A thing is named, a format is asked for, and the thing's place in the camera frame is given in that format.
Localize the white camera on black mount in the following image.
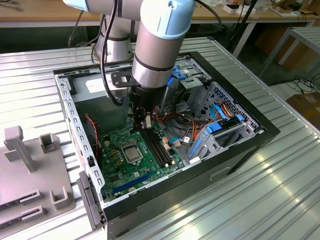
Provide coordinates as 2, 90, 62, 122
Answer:
110, 71, 134, 89

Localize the metal socket cover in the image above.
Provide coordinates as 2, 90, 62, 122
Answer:
120, 141, 142, 166

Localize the large brown cardboard box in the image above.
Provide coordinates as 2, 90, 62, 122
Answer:
254, 24, 316, 74

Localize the blue flat data wire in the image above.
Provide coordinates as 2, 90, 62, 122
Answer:
209, 103, 231, 123

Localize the grey metal disk bay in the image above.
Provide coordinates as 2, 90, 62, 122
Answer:
186, 119, 266, 163

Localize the grey optical drive bay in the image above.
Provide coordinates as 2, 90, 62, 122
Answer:
159, 57, 211, 113

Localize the dark grey case latch bar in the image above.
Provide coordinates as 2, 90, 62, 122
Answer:
76, 171, 106, 231

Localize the light blue wire white plug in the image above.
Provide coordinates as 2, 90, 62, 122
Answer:
167, 136, 181, 148

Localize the labelled brown cardboard box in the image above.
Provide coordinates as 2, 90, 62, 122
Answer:
285, 91, 320, 124

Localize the red orange wire bundle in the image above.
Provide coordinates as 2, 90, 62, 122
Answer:
152, 106, 175, 124

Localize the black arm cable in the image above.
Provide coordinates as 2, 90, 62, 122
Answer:
194, 0, 227, 33
99, 0, 125, 106

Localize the blue plastic rail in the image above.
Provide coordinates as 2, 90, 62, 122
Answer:
187, 138, 203, 160

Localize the grey power supply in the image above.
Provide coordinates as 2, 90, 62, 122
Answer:
71, 72, 131, 133

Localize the grey slatted side table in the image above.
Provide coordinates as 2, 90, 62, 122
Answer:
258, 26, 320, 79

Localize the hard disk in blue carrier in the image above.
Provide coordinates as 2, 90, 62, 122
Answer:
204, 113, 245, 138

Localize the black RAM slot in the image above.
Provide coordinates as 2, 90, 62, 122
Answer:
147, 129, 170, 166
139, 129, 164, 169
143, 129, 167, 168
152, 126, 173, 165

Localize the silver CPU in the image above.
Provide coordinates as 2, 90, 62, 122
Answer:
124, 146, 139, 162

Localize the green motherboard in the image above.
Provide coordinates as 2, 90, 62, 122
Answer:
96, 123, 185, 203

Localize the long wooden desk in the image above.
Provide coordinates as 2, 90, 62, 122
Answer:
0, 0, 320, 29

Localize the red black twisted wire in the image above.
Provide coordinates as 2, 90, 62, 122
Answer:
83, 114, 101, 154

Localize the orange black wire bundle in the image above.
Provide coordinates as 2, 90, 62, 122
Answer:
178, 113, 213, 144

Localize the blue plastic bay latch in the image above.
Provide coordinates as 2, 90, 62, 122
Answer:
167, 64, 188, 87

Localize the small white box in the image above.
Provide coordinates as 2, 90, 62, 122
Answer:
223, 3, 257, 15

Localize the blue expansion slot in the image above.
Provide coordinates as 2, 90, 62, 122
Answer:
111, 170, 154, 196

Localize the grey parts rack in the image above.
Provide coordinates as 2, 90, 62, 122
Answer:
0, 126, 77, 225

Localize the black open PC case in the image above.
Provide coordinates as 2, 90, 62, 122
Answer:
53, 51, 281, 240

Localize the black case fan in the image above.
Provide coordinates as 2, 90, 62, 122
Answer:
77, 112, 102, 163

